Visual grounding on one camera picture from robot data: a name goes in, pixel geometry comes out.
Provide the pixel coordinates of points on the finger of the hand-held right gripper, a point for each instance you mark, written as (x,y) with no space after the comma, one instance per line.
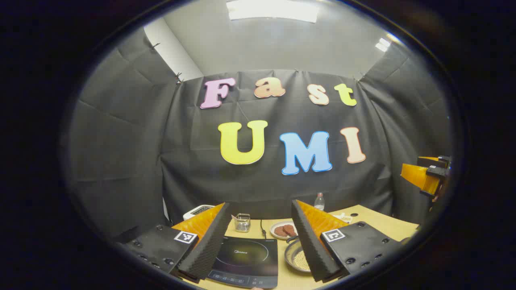
(419,177)

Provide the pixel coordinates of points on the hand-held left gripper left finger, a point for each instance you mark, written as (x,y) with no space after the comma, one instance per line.
(209,245)

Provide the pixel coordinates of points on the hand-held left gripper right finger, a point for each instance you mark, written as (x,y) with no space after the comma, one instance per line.
(310,245)

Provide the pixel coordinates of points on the black induction cooktop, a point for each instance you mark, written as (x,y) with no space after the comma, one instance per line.
(246,257)

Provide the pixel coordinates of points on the pile of yellow soybeans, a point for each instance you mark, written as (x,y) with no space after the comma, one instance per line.
(301,261)

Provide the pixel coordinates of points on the red meat slices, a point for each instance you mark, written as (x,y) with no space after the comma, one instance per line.
(284,230)

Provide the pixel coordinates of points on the white appliance box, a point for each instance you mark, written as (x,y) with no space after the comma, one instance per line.
(197,211)

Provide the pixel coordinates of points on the white round plate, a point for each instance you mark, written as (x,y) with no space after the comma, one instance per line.
(275,235)

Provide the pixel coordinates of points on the clear water bottle red label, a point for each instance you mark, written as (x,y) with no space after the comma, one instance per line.
(319,203)

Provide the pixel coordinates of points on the white divided dish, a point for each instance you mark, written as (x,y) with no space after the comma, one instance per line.
(345,218)

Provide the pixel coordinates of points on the black backdrop cloth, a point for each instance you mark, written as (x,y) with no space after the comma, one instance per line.
(161,141)

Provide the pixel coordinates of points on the small ceiling light panel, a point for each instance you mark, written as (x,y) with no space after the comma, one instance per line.
(383,44)

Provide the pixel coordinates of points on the large ceiling light panel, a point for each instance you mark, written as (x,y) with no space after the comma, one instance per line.
(272,10)

